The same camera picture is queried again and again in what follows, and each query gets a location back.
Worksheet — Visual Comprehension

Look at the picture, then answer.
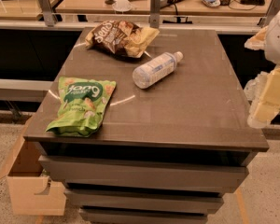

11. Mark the wooden desk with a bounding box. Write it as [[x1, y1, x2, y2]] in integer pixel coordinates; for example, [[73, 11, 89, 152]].
[[56, 0, 272, 17]]

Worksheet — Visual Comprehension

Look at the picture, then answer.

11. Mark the metal bracket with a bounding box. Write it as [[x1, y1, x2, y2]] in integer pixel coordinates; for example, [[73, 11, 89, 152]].
[[37, 0, 57, 27], [258, 0, 280, 27], [149, 0, 161, 28]]

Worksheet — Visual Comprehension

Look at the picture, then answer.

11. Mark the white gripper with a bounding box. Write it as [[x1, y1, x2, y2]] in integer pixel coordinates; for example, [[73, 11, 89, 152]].
[[244, 26, 280, 129]]

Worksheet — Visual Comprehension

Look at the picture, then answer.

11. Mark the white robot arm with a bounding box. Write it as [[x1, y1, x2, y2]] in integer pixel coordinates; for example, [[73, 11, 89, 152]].
[[245, 10, 280, 129]]

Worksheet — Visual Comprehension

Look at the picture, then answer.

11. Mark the brown chip bag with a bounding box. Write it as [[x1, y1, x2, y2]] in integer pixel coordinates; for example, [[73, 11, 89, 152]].
[[85, 21, 160, 58]]

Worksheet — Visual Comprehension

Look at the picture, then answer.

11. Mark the grey drawer cabinet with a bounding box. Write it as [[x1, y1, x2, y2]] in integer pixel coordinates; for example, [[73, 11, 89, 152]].
[[25, 30, 268, 224]]

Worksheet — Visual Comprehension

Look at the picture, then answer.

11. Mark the cardboard box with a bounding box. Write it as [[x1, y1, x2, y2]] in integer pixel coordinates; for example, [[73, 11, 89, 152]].
[[0, 117, 67, 217]]

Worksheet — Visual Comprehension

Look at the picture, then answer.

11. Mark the metal bracket middle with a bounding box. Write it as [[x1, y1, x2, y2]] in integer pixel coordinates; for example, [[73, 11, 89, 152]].
[[149, 0, 161, 28]]

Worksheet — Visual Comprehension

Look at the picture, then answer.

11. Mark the clear plastic water bottle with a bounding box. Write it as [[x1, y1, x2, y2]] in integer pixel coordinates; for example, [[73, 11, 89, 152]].
[[133, 51, 183, 89]]

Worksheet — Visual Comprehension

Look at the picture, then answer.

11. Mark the metal bracket left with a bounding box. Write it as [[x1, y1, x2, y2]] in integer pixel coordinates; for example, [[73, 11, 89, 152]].
[[37, 0, 57, 27]]

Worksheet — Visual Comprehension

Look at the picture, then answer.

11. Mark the metal bracket right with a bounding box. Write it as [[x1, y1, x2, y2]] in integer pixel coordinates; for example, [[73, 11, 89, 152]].
[[258, 0, 280, 27]]

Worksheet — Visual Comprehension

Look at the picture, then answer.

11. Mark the clear plastic lid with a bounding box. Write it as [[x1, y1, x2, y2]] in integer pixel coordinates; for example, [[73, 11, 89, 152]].
[[112, 0, 133, 12]]

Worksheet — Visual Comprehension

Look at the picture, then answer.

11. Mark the green rice chip bag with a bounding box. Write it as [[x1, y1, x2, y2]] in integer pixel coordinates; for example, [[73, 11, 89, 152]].
[[46, 77, 117, 137]]

